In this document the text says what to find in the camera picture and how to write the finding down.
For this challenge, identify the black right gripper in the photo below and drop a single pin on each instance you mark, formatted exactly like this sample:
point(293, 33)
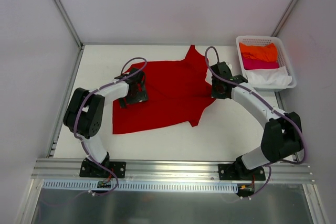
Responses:
point(218, 93)

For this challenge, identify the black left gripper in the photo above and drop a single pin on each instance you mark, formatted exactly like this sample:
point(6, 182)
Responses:
point(139, 97)

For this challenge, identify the red t-shirt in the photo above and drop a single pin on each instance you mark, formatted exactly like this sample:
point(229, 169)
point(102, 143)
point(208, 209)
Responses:
point(177, 93)

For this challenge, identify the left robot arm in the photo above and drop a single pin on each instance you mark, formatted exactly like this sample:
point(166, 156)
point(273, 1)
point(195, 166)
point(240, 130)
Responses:
point(83, 117)

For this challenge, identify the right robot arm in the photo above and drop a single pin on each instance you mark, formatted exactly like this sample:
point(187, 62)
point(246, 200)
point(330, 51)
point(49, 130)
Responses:
point(282, 135)

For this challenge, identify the magenta t-shirt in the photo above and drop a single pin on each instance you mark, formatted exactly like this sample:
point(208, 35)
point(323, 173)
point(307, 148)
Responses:
point(252, 64)

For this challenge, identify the white t-shirt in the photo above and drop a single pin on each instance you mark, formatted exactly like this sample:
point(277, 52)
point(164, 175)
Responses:
point(269, 77)

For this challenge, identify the orange t-shirt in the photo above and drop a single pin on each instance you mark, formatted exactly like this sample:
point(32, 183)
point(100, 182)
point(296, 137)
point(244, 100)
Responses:
point(268, 53)

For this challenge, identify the white plastic basket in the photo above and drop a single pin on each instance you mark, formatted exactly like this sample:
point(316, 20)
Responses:
point(283, 59)

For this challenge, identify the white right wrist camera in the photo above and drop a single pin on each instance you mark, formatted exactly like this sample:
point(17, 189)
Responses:
point(229, 65)

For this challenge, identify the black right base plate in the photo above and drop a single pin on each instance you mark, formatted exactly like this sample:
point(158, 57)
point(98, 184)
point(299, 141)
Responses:
point(237, 171)

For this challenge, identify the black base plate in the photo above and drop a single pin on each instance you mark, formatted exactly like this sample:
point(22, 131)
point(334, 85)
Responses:
point(237, 171)
point(118, 170)

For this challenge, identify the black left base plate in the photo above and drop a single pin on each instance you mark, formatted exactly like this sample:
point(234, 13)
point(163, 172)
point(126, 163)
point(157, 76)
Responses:
point(118, 170)

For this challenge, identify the white slotted cable duct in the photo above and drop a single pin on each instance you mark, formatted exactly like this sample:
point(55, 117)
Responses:
point(97, 185)

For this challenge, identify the aluminium mounting rail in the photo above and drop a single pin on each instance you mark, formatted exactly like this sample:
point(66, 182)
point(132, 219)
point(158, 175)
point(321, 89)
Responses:
point(169, 171)

